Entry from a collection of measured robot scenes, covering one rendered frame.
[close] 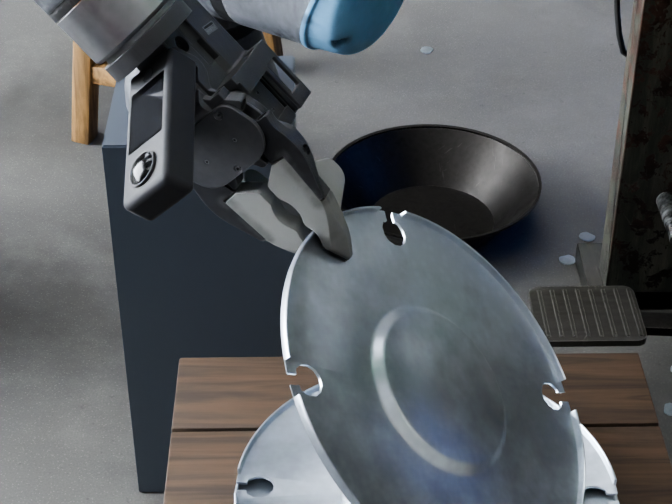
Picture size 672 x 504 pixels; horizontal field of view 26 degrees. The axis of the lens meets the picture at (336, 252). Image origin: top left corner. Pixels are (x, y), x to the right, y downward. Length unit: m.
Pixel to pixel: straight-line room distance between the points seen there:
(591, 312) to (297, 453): 0.59
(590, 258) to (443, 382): 0.94
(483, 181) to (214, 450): 1.02
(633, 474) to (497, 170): 1.00
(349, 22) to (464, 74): 1.21
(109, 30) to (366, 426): 0.31
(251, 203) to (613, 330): 0.69
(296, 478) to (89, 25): 0.38
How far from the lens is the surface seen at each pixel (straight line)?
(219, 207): 1.03
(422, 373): 1.03
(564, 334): 1.61
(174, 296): 1.47
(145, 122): 0.97
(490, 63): 2.48
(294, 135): 0.99
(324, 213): 1.00
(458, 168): 2.14
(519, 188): 2.07
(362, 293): 1.03
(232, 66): 1.03
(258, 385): 1.24
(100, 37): 0.98
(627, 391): 1.26
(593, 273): 1.94
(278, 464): 1.14
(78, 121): 2.26
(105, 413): 1.76
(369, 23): 1.27
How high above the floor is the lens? 1.15
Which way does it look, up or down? 35 degrees down
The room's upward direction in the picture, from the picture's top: straight up
